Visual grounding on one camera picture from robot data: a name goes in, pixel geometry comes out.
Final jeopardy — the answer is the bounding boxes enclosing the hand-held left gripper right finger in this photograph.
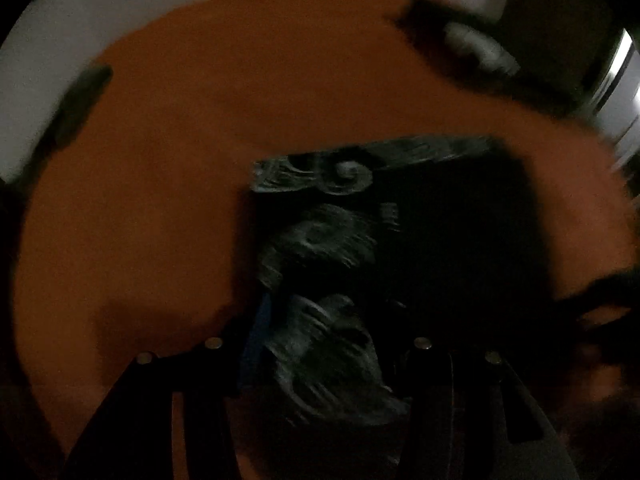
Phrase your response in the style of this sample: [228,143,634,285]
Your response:
[400,336,581,480]

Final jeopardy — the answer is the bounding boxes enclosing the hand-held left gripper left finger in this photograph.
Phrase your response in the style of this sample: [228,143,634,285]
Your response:
[60,292,273,480]

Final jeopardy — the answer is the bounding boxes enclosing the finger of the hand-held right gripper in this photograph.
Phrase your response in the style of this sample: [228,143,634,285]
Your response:
[555,267,640,333]

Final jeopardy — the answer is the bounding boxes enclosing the black paisley print garment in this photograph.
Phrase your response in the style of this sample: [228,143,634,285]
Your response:
[247,132,568,466]

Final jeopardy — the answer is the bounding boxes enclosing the folded black clothes stack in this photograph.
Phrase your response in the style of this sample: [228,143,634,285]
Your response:
[387,0,596,121]

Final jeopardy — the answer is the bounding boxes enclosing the orange blanket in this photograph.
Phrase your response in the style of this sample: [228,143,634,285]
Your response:
[10,0,640,480]

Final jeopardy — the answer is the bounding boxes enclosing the bright window pane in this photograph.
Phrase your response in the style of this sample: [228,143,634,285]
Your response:
[592,27,640,161]

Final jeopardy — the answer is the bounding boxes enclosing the grey-green cloth piece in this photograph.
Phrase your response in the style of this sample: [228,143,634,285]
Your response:
[42,62,115,153]

